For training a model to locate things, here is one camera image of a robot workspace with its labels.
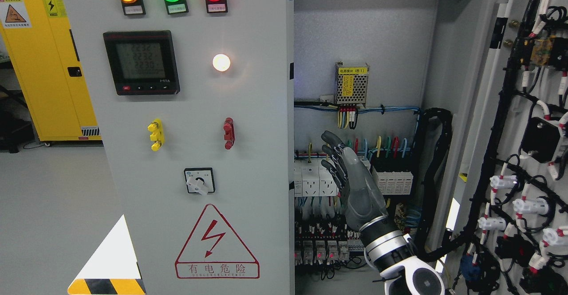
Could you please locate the grey robot hand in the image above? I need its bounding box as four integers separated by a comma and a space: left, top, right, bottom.
321, 130, 387, 230

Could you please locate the grey cabinet door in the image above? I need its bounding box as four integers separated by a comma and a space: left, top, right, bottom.
65, 0, 294, 295
422, 0, 567, 295

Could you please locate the black surge protector block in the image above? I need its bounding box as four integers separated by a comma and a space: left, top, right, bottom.
371, 156, 414, 196

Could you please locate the white breaker and socket row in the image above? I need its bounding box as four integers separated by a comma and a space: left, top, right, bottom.
293, 158, 339, 197

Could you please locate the lower relay and breaker row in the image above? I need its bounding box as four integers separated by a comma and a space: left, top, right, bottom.
293, 215, 364, 269

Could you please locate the metal mesh power supply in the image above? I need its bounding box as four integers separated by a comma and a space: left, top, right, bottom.
335, 61, 370, 107

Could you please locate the red electric warning sticker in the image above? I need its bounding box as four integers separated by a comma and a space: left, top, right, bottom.
175, 204, 260, 279

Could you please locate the white indicator lamp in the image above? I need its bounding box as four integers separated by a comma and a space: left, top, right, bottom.
212, 54, 231, 72

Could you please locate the black digital power meter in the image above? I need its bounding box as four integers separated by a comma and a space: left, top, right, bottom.
103, 30, 180, 96

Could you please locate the yellow safety cabinet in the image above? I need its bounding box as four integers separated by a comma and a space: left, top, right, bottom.
1, 0, 102, 142

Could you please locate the right black cable conduit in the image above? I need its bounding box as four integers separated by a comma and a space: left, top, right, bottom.
410, 107, 453, 263

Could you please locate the red terminal post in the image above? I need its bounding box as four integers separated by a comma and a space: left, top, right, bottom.
223, 118, 235, 150

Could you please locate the black rotary selector switch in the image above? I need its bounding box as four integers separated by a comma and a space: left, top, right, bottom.
183, 167, 216, 196

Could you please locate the yellow terminal post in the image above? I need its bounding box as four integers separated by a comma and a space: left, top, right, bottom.
147, 118, 165, 151

